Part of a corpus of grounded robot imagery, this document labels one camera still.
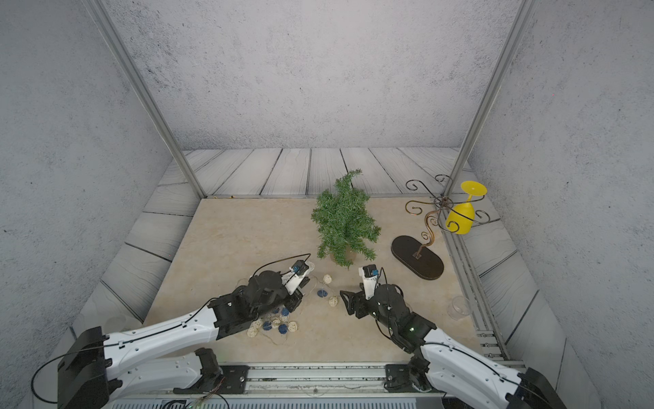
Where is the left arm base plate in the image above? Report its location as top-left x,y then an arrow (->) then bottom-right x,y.
173,365 -> 250,395

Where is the string light with rattan balls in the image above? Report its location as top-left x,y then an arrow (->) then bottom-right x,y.
236,273 -> 341,339

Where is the aluminium mounting rail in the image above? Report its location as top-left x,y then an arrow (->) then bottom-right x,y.
96,360 -> 540,405

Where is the left frame post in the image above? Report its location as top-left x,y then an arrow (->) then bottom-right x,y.
83,0 -> 208,199

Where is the clear glass near right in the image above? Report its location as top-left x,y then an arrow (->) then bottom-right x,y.
447,296 -> 471,320

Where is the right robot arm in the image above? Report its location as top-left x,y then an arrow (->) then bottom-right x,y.
340,284 -> 565,408

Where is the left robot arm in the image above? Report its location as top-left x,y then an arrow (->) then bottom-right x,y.
56,269 -> 309,408

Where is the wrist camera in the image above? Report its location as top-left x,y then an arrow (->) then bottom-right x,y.
359,264 -> 380,300
281,259 -> 315,295

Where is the right frame post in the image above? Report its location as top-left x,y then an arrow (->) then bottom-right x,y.
443,0 -> 538,196

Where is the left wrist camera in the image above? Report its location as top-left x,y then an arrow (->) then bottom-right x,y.
281,259 -> 315,295

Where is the small green christmas tree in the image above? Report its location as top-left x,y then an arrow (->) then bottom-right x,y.
311,169 -> 382,268

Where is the black metal glass rack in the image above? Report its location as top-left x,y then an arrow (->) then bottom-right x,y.
391,185 -> 491,281

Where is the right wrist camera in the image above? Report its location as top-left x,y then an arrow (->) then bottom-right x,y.
359,264 -> 380,300

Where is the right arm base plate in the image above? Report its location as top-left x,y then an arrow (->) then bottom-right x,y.
383,364 -> 434,394

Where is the frame post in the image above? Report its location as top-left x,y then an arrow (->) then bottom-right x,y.
443,0 -> 538,196
83,0 -> 208,199

